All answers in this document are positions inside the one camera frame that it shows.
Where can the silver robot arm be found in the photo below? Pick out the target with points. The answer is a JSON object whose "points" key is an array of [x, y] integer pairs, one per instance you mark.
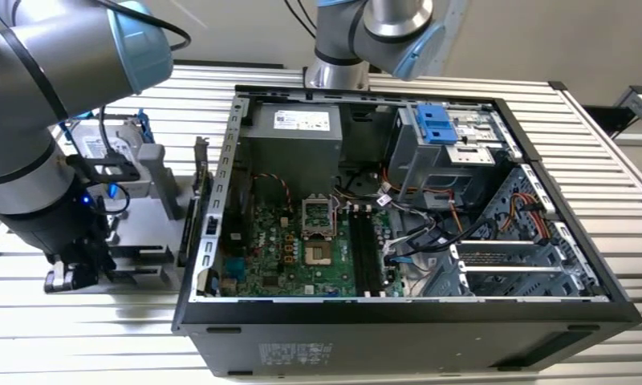
{"points": [[75, 60]]}

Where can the RAM slot black latches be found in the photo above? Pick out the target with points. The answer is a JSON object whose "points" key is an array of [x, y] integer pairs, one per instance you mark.
{"points": [[357, 250]]}

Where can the RAM slot white latches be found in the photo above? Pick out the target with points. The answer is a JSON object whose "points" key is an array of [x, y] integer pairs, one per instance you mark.
{"points": [[364, 250], [377, 250]]}

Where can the grey parts rack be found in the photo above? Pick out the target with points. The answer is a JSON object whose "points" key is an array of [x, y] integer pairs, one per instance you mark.
{"points": [[150, 216]]}

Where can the hard disk in blue carrier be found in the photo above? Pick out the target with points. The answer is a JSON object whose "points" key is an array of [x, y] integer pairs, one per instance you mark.
{"points": [[126, 138]]}

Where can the graphics card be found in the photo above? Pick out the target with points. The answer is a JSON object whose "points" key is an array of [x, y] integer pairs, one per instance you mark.
{"points": [[202, 156]]}

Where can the green motherboard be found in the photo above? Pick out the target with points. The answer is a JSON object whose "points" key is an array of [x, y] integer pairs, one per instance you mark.
{"points": [[268, 260]]}

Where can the yellow framed inductor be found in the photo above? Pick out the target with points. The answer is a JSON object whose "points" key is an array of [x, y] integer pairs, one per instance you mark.
{"points": [[290, 240], [290, 260], [290, 250]]}

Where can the grey power supply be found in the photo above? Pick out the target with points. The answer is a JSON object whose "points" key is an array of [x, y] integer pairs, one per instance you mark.
{"points": [[294, 160]]}

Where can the CPU socket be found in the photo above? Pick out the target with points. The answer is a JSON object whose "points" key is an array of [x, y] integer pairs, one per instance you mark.
{"points": [[320, 253]]}

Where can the black grey PC case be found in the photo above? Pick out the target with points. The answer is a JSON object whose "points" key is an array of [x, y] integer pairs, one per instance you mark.
{"points": [[407, 341]]}

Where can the blue drive bay latch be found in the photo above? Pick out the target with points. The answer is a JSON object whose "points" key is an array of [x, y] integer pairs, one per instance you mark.
{"points": [[433, 120]]}

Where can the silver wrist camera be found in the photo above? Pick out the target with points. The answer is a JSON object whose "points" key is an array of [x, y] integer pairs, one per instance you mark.
{"points": [[57, 276]]}

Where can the black camera bracket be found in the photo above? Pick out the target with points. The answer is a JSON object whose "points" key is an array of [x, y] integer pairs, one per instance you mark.
{"points": [[134, 168]]}

